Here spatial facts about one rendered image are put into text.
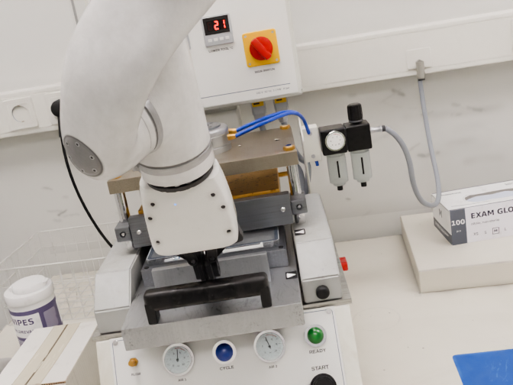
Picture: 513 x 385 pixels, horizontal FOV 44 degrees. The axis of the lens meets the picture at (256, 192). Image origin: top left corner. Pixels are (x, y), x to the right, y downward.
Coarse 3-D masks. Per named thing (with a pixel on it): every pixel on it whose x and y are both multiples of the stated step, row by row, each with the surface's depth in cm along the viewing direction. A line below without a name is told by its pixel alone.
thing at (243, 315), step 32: (288, 224) 102; (256, 256) 81; (288, 256) 89; (288, 288) 80; (128, 320) 79; (160, 320) 77; (192, 320) 76; (224, 320) 76; (256, 320) 76; (288, 320) 76
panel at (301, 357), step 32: (320, 320) 83; (128, 352) 84; (160, 352) 84; (288, 352) 83; (320, 352) 82; (128, 384) 84; (160, 384) 83; (192, 384) 83; (224, 384) 83; (256, 384) 82; (288, 384) 82
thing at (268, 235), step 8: (248, 232) 91; (256, 232) 91; (264, 232) 90; (272, 232) 90; (248, 240) 88; (256, 240) 88; (264, 240) 87; (272, 240) 87; (152, 248) 92; (152, 256) 89; (160, 256) 88; (168, 256) 88
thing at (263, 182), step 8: (232, 176) 101; (240, 176) 100; (248, 176) 99; (256, 176) 98; (264, 176) 97; (272, 176) 97; (280, 176) 102; (232, 184) 96; (240, 184) 96; (248, 184) 95; (256, 184) 94; (264, 184) 93; (272, 184) 93; (232, 192) 92; (240, 192) 91; (248, 192) 91; (256, 192) 90; (264, 192) 90; (272, 192) 90
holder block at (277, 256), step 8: (280, 232) 92; (280, 240) 89; (264, 248) 87; (272, 248) 86; (280, 248) 86; (224, 256) 87; (272, 256) 86; (280, 256) 86; (144, 264) 89; (160, 264) 88; (168, 264) 87; (272, 264) 86; (280, 264) 86; (288, 264) 86; (144, 272) 87; (144, 280) 87; (152, 280) 87
